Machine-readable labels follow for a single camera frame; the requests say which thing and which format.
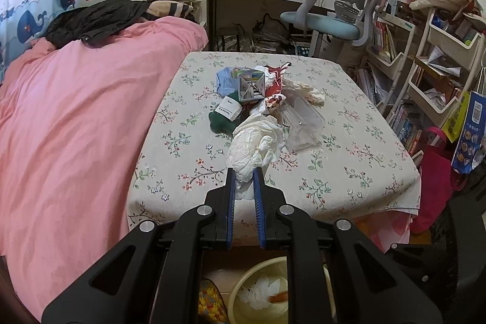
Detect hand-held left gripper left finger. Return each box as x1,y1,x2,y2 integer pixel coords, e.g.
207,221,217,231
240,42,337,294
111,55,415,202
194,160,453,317
41,168,237,324

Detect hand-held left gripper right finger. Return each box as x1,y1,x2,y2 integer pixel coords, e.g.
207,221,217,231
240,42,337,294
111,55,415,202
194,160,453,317
253,168,443,324

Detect white plastic bag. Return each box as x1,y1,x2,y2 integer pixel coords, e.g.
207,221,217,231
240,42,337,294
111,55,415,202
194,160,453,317
227,114,285,200

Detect cream plastic basin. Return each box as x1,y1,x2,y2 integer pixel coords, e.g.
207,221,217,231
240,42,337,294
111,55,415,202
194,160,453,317
227,256,337,324

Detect dark green cloth bundle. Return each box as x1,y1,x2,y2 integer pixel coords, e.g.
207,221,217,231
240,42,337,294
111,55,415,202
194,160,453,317
208,90,244,135

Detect clear plastic container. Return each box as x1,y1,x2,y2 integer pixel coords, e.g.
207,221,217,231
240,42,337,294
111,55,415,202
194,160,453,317
279,96,326,154

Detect floral tablecloth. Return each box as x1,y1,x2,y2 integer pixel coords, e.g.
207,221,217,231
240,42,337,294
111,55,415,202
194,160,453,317
126,51,422,234

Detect colourful patterned mat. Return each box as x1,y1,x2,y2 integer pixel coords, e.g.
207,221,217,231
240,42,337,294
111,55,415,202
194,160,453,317
198,278,230,324

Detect floral patterned wrapper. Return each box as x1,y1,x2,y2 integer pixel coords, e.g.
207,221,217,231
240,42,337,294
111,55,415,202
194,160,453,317
248,94,288,117

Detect small printed cardboard box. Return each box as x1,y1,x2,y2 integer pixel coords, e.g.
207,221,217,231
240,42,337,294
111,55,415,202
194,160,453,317
236,67,268,104

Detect pink patterned cloth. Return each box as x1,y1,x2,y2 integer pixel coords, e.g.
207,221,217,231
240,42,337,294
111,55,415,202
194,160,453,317
357,212,412,252

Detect white crumpled tissue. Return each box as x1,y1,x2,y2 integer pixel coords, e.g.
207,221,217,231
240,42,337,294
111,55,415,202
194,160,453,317
283,78,326,107

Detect light blue plastic packet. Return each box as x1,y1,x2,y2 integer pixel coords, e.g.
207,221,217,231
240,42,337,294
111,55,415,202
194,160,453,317
216,67,244,99

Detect red plastic wrapper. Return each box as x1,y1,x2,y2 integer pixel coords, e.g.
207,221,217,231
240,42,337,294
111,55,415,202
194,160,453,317
265,63,293,97

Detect stack of books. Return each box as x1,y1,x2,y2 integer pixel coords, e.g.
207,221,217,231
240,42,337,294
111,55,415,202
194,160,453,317
387,104,424,158

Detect pink blanket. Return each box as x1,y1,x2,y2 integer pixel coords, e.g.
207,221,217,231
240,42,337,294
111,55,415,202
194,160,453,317
0,16,209,321

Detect stack of newspapers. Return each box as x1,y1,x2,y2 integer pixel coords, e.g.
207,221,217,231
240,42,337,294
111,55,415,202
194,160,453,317
252,28,300,53

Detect pink bag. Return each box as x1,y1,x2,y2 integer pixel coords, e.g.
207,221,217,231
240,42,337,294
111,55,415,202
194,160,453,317
410,127,466,235

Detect white book rack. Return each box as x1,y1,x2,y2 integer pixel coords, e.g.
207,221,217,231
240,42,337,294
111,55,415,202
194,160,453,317
364,13,416,112

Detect blue grey desk chair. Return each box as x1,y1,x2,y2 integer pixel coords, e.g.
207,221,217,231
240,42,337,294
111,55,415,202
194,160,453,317
280,0,392,57

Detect white tiered storage rack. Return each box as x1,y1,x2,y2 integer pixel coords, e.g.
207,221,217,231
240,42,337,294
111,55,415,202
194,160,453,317
404,3,486,116

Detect striped beige pillow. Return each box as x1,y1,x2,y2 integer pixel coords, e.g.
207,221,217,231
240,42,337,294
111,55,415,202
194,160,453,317
139,0,198,23

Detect blue paper bag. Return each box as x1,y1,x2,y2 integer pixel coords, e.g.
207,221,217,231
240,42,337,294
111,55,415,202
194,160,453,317
442,90,486,175

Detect black jacket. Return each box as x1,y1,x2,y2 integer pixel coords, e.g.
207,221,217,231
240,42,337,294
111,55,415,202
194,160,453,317
46,0,158,51

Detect whale and tree printed curtain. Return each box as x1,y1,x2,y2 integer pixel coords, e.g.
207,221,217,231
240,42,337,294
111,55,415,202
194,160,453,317
0,0,126,89

